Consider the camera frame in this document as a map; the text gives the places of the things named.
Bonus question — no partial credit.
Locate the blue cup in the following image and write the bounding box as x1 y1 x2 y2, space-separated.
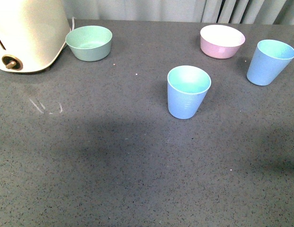
247 39 294 86
167 65 212 120

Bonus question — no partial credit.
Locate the green bowl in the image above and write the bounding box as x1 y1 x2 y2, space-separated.
65 26 113 62

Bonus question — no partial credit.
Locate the pink bowl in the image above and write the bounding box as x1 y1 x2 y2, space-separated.
200 25 245 59

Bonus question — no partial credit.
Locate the cream white toaster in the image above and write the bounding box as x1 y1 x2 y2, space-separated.
0 0 71 73

